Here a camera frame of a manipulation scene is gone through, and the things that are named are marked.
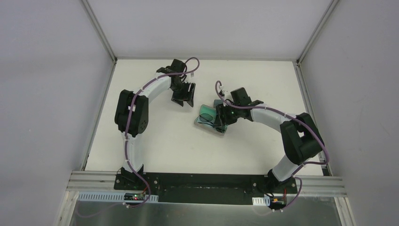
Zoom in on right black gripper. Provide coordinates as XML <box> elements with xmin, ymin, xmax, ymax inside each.
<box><xmin>213</xmin><ymin>103</ymin><xmax>240</xmax><ymax>128</ymax></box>

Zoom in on thin-frame sunglasses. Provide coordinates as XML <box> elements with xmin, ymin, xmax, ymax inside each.
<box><xmin>195</xmin><ymin>113</ymin><xmax>227</xmax><ymax>133</ymax></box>

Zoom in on blue-green glasses case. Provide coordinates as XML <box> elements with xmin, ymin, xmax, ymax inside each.
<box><xmin>213</xmin><ymin>99</ymin><xmax>223</xmax><ymax>107</ymax></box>

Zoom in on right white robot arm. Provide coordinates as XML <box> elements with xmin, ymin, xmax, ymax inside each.
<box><xmin>215</xmin><ymin>87</ymin><xmax>326</xmax><ymax>193</ymax></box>

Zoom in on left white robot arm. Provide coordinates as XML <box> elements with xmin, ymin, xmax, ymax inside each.
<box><xmin>114</xmin><ymin>57</ymin><xmax>199</xmax><ymax>190</ymax></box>

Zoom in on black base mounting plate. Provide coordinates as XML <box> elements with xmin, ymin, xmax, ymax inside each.
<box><xmin>114</xmin><ymin>169</ymin><xmax>298</xmax><ymax>205</ymax></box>

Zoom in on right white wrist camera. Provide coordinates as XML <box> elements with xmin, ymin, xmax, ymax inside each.
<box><xmin>218</xmin><ymin>89</ymin><xmax>227</xmax><ymax>97</ymax></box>

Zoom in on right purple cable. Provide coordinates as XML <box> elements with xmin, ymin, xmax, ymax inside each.
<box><xmin>215</xmin><ymin>81</ymin><xmax>330</xmax><ymax>217</ymax></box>

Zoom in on purple cable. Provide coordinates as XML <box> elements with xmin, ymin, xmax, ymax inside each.
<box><xmin>215</xmin><ymin>81</ymin><xmax>330</xmax><ymax>217</ymax></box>
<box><xmin>76</xmin><ymin>57</ymin><xmax>200</xmax><ymax>218</ymax></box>

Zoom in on right white cable duct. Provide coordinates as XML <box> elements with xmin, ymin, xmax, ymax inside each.
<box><xmin>252</xmin><ymin>196</ymin><xmax>271</xmax><ymax>206</ymax></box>

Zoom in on white cable duct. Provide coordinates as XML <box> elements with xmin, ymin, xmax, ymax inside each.
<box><xmin>252</xmin><ymin>196</ymin><xmax>271</xmax><ymax>206</ymax></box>
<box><xmin>77</xmin><ymin>192</ymin><xmax>148</xmax><ymax>203</ymax></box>

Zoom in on aluminium front rail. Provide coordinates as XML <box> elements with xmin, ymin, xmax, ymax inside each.
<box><xmin>67</xmin><ymin>171</ymin><xmax>347</xmax><ymax>197</ymax></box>

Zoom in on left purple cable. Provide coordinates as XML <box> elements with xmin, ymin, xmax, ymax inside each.
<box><xmin>76</xmin><ymin>57</ymin><xmax>200</xmax><ymax>218</ymax></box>

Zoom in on left white cable duct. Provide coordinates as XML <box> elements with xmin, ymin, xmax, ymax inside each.
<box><xmin>77</xmin><ymin>192</ymin><xmax>148</xmax><ymax>203</ymax></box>

